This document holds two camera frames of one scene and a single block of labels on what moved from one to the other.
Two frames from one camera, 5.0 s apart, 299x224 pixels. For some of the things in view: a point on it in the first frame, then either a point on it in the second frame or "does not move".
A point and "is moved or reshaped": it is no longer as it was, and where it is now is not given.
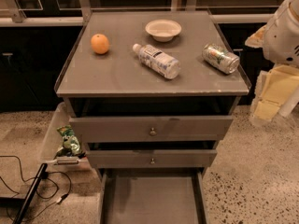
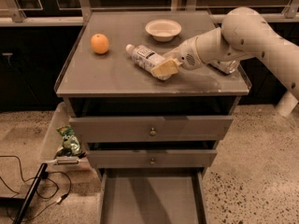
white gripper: x=281 y=37 to x=187 y=56
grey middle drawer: x=146 y=159 does not move
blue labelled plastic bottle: x=163 y=63 is moved or reshaped
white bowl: x=163 y=30 does not move
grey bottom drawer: x=152 y=196 does not move
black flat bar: x=30 y=193 does not move
